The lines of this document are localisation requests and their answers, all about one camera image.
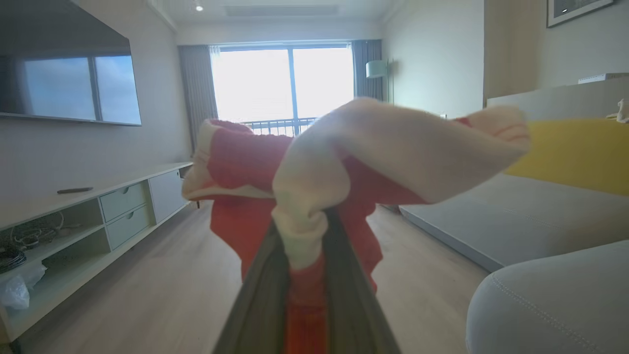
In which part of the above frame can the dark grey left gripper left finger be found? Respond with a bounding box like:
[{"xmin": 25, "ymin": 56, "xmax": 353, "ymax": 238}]
[{"xmin": 212, "ymin": 221, "xmax": 291, "ymax": 354}]

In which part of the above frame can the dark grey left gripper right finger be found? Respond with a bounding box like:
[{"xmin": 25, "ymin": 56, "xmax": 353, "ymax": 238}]
[{"xmin": 322, "ymin": 209, "xmax": 401, "ymax": 354}]

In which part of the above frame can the tangle of pale cables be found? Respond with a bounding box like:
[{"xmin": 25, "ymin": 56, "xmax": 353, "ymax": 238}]
[{"xmin": 10, "ymin": 214, "xmax": 82, "ymax": 249}]

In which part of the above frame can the grey curtain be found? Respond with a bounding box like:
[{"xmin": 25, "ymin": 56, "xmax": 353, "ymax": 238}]
[
  {"xmin": 178, "ymin": 45, "xmax": 219, "ymax": 150},
  {"xmin": 351, "ymin": 39, "xmax": 384, "ymax": 101}
]

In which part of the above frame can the dark balcony railing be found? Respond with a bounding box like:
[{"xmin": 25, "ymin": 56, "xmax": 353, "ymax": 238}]
[{"xmin": 241, "ymin": 117, "xmax": 319, "ymax": 137}]

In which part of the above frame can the grey fabric sofa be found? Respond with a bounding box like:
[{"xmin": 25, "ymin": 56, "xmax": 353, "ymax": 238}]
[{"xmin": 399, "ymin": 76, "xmax": 629, "ymax": 273}]

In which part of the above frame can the clear plastic bag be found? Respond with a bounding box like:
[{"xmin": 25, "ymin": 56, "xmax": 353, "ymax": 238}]
[{"xmin": 0, "ymin": 262, "xmax": 48, "ymax": 310}]

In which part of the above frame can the dark coiled cable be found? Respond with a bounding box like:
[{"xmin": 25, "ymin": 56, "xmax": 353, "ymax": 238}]
[{"xmin": 0, "ymin": 245, "xmax": 28, "ymax": 274}]

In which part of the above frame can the long white TV cabinet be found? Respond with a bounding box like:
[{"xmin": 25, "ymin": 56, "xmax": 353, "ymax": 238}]
[{"xmin": 0, "ymin": 161, "xmax": 195, "ymax": 345}]

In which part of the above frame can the ceiling air vent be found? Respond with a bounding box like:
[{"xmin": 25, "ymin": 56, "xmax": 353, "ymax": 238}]
[{"xmin": 224, "ymin": 4, "xmax": 340, "ymax": 18}]

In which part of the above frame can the framed wall picture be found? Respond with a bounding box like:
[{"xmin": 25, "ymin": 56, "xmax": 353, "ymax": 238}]
[{"xmin": 546, "ymin": 0, "xmax": 615, "ymax": 28}]

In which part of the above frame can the yellow cushion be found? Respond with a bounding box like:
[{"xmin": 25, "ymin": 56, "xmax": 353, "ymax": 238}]
[{"xmin": 504, "ymin": 118, "xmax": 629, "ymax": 197}]

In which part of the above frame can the cream plush toy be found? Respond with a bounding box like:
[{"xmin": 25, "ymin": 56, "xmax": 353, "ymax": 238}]
[{"xmin": 607, "ymin": 98, "xmax": 629, "ymax": 123}]

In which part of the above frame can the red and white garment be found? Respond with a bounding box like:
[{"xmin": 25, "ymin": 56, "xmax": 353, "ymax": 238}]
[{"xmin": 182, "ymin": 97, "xmax": 532, "ymax": 354}]

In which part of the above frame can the large wall-mounted television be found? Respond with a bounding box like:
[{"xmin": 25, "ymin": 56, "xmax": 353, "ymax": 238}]
[{"xmin": 0, "ymin": 0, "xmax": 142, "ymax": 127}]

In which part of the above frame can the large balcony window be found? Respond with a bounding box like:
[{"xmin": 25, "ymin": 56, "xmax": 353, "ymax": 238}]
[{"xmin": 211, "ymin": 44, "xmax": 354, "ymax": 137}]

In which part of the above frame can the white floor lamp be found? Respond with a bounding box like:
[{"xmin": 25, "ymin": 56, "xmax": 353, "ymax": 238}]
[{"xmin": 365, "ymin": 59, "xmax": 394, "ymax": 105}]

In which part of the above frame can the grey fabric ottoman seat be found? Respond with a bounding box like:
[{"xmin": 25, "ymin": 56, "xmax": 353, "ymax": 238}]
[{"xmin": 466, "ymin": 240, "xmax": 629, "ymax": 354}]

